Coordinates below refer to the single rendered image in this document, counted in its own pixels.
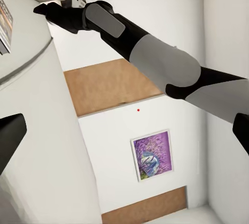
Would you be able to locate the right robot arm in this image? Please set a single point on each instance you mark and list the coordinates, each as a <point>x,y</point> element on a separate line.
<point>174,71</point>

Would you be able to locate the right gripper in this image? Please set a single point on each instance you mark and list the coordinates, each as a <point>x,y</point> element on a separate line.
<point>57,15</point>

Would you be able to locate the painting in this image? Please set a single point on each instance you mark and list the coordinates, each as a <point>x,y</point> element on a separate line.
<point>153,155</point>

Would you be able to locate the hardback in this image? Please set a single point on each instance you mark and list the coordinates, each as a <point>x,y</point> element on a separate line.
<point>6,23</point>

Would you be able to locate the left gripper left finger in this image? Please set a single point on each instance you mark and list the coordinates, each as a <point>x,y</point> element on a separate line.
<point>12,130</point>

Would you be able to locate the bed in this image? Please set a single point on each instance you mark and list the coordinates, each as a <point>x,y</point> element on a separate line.
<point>49,179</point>

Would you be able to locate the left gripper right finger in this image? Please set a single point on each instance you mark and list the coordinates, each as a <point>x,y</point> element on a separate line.
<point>241,130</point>

